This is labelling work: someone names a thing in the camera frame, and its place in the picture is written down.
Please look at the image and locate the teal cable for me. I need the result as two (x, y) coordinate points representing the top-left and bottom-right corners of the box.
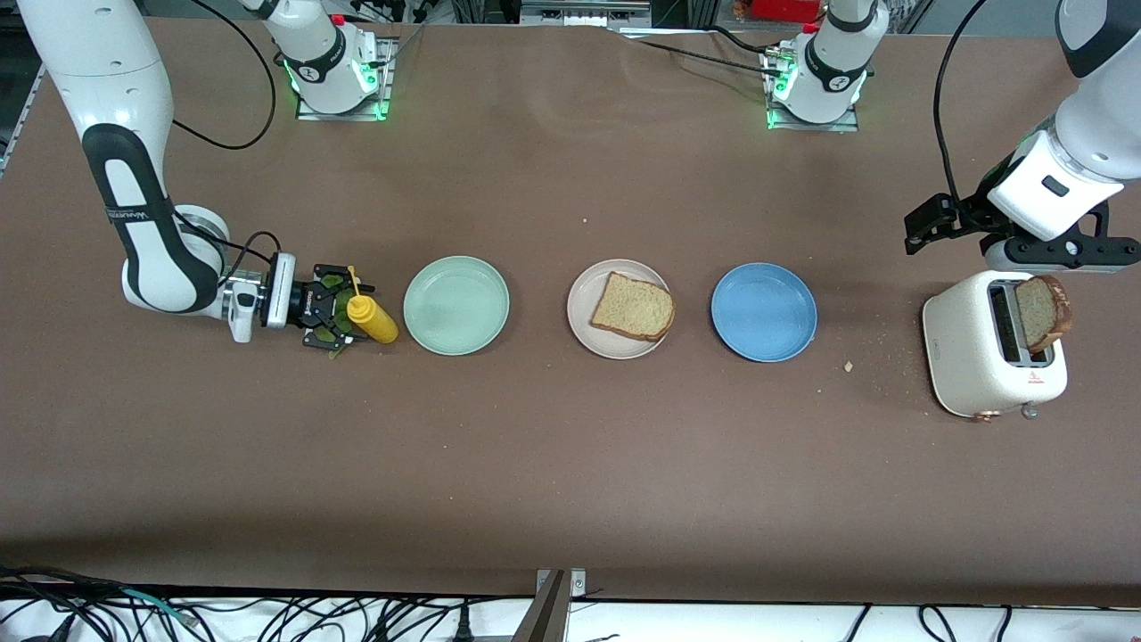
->
(120, 587), (193, 623)

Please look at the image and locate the black cable on table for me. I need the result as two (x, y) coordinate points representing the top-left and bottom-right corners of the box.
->
(615, 25), (794, 79)

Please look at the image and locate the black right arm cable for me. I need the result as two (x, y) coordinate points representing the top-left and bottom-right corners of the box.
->
(172, 0), (277, 151)
(174, 207), (284, 268)

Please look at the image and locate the grey metal table bracket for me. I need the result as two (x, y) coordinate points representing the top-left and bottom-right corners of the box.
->
(513, 568), (589, 642)

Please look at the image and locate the white toaster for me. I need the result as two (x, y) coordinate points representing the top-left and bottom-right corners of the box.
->
(922, 269), (1069, 422)

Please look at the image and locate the black floor cable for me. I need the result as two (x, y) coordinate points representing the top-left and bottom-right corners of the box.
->
(0, 566), (126, 616)

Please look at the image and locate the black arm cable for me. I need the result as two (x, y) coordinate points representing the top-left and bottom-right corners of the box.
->
(174, 207), (284, 268)
(172, 0), (277, 151)
(932, 0), (989, 204)

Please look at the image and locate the mint green plate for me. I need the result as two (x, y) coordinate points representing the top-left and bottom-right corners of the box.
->
(403, 256), (511, 357)

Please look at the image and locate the yellow mustard squeeze bottle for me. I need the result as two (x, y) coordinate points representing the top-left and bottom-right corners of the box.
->
(346, 266), (399, 344)

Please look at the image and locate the blue plate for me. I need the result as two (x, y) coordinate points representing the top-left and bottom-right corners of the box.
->
(710, 262), (818, 364)

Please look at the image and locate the grey metal box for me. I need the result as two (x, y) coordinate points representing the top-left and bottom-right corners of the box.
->
(520, 0), (652, 28)

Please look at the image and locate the green lettuce leaf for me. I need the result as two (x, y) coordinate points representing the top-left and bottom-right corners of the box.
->
(316, 272), (359, 360)

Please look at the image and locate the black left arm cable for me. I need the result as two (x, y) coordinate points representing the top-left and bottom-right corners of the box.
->
(932, 0), (989, 204)

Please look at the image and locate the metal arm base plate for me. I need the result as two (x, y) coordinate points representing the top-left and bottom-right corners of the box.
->
(765, 45), (862, 133)
(295, 36), (393, 122)

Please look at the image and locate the red box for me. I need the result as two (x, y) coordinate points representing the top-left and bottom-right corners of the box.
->
(751, 0), (821, 23)

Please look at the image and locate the beige plate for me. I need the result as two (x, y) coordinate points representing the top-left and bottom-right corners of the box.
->
(567, 259), (675, 360)

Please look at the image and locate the light crust bread slice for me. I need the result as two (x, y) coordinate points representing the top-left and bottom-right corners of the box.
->
(590, 272), (676, 342)

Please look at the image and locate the aluminium frame rail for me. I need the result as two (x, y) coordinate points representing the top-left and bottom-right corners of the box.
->
(0, 67), (45, 179)

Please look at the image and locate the dark crust bread slice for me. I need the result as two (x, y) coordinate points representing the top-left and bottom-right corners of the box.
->
(1016, 274), (1073, 353)

